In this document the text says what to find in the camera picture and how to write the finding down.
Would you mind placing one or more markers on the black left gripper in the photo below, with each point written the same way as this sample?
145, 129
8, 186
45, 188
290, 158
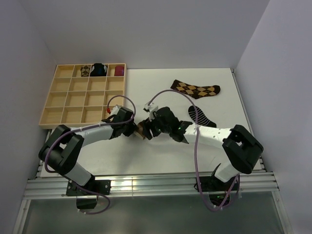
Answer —
132, 126

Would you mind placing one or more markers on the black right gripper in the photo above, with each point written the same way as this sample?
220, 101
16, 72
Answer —
148, 125

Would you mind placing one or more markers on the tan brown striped sock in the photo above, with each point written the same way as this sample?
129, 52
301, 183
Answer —
139, 131

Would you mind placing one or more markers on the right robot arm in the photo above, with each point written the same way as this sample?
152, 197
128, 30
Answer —
242, 149

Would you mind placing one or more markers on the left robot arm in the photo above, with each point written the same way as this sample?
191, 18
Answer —
61, 150

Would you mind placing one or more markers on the black white striped sock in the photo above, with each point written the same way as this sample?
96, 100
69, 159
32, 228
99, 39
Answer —
201, 118

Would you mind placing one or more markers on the brown argyle sock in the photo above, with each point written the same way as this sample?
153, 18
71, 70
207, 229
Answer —
194, 91

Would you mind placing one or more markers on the rolled red sock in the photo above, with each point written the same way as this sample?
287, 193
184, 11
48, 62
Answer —
119, 70

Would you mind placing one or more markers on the wooden compartment tray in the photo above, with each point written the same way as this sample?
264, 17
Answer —
79, 101

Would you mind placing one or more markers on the rolled black blue sock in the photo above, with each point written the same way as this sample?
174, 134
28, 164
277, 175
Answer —
98, 70

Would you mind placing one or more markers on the rolled argyle sock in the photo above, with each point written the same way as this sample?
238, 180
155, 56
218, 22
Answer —
85, 70

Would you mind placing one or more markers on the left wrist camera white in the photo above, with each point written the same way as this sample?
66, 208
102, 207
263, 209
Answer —
113, 110

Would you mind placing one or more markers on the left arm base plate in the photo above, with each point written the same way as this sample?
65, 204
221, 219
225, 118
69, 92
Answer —
87, 196

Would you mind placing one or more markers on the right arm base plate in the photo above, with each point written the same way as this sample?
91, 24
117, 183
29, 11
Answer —
230, 191

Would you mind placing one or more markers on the aluminium rail frame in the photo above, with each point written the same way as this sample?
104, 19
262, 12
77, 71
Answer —
152, 192

